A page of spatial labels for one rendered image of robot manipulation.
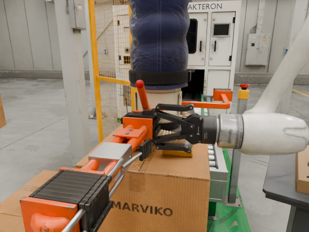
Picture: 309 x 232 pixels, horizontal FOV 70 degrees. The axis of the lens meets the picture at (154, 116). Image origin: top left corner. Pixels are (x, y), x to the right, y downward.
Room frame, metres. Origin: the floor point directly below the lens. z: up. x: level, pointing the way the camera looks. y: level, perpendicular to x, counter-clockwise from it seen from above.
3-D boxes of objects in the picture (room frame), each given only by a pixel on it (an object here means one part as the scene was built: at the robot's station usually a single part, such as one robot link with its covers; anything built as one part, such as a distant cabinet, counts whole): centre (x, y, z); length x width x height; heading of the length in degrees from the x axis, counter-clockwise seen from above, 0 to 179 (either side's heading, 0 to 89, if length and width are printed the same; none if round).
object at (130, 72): (0.85, -0.02, 1.19); 0.23 x 0.23 x 0.04
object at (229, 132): (0.55, -0.19, 1.08); 0.09 x 0.06 x 0.09; 169
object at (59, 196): (0.26, 0.12, 1.08); 0.08 x 0.07 x 0.05; 168
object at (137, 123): (0.60, 0.04, 1.08); 0.10 x 0.08 x 0.06; 78
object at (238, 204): (1.69, -0.68, 0.01); 0.15 x 0.15 x 0.03; 79
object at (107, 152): (0.39, 0.08, 1.07); 0.07 x 0.07 x 0.04; 78
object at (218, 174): (1.22, -0.09, 0.58); 0.70 x 0.03 x 0.06; 79
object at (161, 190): (0.86, -0.01, 0.75); 0.60 x 0.40 x 0.40; 169
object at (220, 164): (2.31, -0.62, 0.50); 2.31 x 0.05 x 0.19; 169
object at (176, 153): (0.83, -0.11, 0.97); 0.34 x 0.10 x 0.05; 168
